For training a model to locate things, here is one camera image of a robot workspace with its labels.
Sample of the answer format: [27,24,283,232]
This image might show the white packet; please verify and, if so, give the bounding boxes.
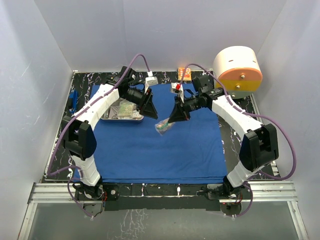
[131,111,144,120]

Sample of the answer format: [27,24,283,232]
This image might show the beige gauze ball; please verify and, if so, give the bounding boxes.
[154,118,175,136]

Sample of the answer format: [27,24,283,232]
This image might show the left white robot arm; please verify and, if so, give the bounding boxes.
[61,66,158,200]

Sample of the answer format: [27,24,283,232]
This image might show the aluminium frame extrusion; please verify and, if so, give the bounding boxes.
[18,181,309,240]

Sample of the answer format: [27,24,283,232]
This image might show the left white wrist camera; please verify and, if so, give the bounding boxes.
[144,71,159,93]

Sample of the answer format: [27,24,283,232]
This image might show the small blue plastic clip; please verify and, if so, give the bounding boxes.
[67,89,78,114]

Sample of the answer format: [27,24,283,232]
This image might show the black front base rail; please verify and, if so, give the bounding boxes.
[99,182,254,212]

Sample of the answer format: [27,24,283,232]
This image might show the green suture packet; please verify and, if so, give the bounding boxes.
[117,101,136,118]

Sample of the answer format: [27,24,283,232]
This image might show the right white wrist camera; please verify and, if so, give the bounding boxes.
[170,82,184,102]

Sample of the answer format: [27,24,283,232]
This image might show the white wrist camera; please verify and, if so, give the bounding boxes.
[144,71,159,93]
[170,82,184,102]

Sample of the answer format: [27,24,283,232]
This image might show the pink cylindrical tissue phantom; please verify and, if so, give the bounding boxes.
[212,46,263,99]

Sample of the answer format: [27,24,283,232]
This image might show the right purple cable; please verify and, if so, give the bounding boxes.
[179,63,298,218]

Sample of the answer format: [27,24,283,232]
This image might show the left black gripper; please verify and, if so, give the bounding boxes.
[122,88,159,120]

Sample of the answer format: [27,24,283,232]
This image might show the small orange circuit board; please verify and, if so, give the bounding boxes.
[177,67,192,81]

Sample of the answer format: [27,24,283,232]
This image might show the metal instrument tray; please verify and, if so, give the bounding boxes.
[100,98,144,123]

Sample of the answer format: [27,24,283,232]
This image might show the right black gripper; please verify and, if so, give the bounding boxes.
[168,94,203,123]

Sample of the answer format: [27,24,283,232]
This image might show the blue surgical drape cloth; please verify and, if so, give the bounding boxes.
[88,83,227,185]

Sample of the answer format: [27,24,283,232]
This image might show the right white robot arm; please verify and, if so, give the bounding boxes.
[167,76,279,199]

